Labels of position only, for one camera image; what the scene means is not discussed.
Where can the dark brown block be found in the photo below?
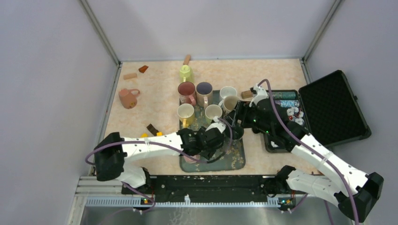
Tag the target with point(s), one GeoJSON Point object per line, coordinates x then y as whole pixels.
{"type": "Point", "coordinates": [152, 130]}

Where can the light green mug with handle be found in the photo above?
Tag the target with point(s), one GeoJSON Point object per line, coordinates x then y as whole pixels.
{"type": "Point", "coordinates": [186, 74]}

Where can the black poker chip case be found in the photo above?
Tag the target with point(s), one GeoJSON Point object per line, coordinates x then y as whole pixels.
{"type": "Point", "coordinates": [327, 108]}

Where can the terracotta mug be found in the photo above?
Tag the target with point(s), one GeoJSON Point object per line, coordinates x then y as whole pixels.
{"type": "Point", "coordinates": [128, 97]}

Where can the cream patterned mug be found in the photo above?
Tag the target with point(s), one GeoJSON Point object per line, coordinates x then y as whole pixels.
{"type": "Point", "coordinates": [229, 103]}

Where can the white and blue mug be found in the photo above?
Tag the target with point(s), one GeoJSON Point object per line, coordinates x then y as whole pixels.
{"type": "Point", "coordinates": [227, 91]}

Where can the brown wooden block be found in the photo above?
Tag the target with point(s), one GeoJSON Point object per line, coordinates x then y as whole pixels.
{"type": "Point", "coordinates": [246, 94]}

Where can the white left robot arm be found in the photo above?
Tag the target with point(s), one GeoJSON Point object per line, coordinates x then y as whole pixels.
{"type": "Point", "coordinates": [114, 155]}

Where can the dark teal mug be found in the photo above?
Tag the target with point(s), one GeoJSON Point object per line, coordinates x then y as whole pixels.
{"type": "Point", "coordinates": [234, 132]}

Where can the light green upside-down mug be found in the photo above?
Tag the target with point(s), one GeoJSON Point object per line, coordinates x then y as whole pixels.
{"type": "Point", "coordinates": [212, 111]}

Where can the tan cylinder block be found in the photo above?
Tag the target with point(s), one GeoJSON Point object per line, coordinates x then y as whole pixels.
{"type": "Point", "coordinates": [187, 59]}

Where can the dark red wooden block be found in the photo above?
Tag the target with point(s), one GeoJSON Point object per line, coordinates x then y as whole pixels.
{"type": "Point", "coordinates": [143, 69]}

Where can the pale pink tall mug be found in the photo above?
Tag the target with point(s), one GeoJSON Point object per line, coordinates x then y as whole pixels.
{"type": "Point", "coordinates": [190, 159]}

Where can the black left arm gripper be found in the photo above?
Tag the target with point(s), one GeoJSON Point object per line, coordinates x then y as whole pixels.
{"type": "Point", "coordinates": [209, 153]}

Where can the pink upside-down mug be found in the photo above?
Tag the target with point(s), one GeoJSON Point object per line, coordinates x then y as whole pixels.
{"type": "Point", "coordinates": [187, 93]}

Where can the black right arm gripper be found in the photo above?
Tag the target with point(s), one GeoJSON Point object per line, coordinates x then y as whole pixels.
{"type": "Point", "coordinates": [236, 115]}

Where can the teal blossom-pattern tray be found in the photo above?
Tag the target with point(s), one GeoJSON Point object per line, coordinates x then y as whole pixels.
{"type": "Point", "coordinates": [234, 158]}

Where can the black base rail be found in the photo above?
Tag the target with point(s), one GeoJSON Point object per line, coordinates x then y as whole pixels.
{"type": "Point", "coordinates": [215, 188]}

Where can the beige wooden block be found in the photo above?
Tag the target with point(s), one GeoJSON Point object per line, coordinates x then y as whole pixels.
{"type": "Point", "coordinates": [130, 76]}

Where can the yellow mug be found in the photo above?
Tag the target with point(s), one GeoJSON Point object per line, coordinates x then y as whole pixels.
{"type": "Point", "coordinates": [186, 114]}

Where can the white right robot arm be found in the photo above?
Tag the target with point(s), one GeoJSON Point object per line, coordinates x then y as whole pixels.
{"type": "Point", "coordinates": [353, 191]}

